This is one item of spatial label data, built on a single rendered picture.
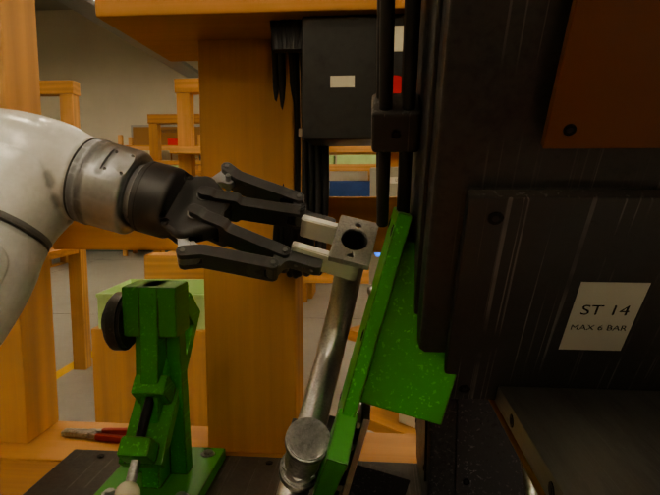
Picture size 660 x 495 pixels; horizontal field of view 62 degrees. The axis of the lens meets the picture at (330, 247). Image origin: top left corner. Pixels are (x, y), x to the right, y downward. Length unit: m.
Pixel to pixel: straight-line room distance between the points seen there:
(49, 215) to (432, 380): 0.39
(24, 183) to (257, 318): 0.40
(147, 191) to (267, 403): 0.43
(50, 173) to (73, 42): 11.63
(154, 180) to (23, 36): 0.52
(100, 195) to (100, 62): 11.34
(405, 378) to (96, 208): 0.33
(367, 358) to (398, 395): 0.04
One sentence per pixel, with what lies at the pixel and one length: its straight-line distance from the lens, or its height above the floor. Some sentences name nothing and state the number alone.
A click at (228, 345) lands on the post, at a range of 0.87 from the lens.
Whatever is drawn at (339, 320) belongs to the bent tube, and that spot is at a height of 1.14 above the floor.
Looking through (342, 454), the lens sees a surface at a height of 1.09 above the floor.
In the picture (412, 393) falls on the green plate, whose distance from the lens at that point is 0.47.
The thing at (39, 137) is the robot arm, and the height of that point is 1.34.
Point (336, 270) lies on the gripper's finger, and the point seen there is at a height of 1.21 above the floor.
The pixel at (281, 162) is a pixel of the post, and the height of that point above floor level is 1.33.
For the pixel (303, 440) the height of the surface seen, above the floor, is 1.09.
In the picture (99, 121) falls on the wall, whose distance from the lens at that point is 11.76.
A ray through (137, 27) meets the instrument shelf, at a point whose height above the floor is 1.50.
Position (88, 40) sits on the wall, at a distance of 12.08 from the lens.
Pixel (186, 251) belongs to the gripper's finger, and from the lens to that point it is 0.54.
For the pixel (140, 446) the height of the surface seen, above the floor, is 0.99.
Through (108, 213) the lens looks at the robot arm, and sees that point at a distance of 0.58.
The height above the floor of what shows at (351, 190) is 1.24.
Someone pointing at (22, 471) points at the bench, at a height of 0.88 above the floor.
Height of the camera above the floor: 1.29
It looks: 6 degrees down
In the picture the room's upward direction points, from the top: straight up
